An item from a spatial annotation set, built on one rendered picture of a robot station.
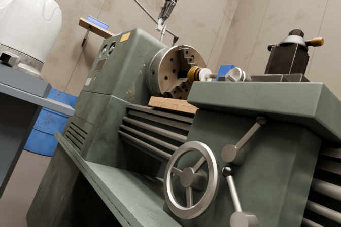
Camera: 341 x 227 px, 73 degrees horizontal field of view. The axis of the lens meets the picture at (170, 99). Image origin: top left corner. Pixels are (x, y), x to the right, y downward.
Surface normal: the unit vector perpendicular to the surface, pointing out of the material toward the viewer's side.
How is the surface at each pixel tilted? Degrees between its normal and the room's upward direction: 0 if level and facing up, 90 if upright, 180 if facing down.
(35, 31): 88
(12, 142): 90
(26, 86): 90
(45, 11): 75
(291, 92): 90
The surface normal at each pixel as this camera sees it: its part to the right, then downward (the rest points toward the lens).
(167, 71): 0.57, 0.07
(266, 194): -0.75, -0.37
